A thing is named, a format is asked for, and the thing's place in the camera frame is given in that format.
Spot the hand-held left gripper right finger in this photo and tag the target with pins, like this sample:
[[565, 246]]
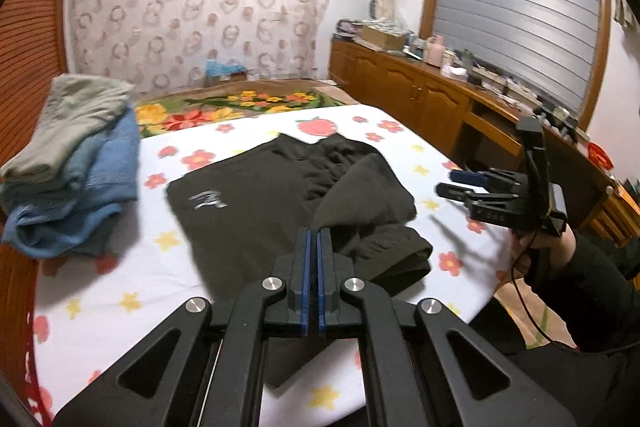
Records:
[[323, 287]]

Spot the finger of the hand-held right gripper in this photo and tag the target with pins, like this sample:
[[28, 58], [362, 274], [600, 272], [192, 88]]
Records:
[[462, 175], [450, 191]]

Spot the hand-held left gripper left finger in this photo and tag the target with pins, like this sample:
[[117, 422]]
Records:
[[306, 287]]

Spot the person's right forearm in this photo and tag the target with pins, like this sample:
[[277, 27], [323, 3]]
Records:
[[590, 287]]

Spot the grey-green folded pants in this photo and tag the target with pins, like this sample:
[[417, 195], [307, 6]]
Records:
[[75, 117]]

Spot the person's right hand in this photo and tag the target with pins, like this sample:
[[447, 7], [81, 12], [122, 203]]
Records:
[[560, 249]]

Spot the red ornament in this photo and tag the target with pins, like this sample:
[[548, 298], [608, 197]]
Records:
[[598, 154]]

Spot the assorted counter clutter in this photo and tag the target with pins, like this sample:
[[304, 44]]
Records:
[[500, 82]]

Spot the wooden cabinet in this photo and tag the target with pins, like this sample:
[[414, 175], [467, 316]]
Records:
[[400, 87]]

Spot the cardboard box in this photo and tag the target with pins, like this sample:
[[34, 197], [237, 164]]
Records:
[[382, 37]]

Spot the white floral bed sheet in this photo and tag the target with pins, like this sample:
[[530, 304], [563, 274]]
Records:
[[145, 267]]

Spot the green floral blanket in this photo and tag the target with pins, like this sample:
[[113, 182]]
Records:
[[225, 107]]

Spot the person's dark clothed body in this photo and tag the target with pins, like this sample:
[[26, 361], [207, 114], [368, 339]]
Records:
[[575, 387]]

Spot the blue denim jeans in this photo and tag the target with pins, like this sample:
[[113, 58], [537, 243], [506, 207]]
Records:
[[110, 177]]

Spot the blue plastic bag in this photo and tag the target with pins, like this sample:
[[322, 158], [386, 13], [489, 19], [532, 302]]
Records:
[[225, 68]]

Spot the faded light blue jeans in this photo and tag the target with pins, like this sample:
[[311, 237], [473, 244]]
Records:
[[60, 182]]

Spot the wooden louvred wardrobe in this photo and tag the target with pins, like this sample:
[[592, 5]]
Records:
[[30, 37]]

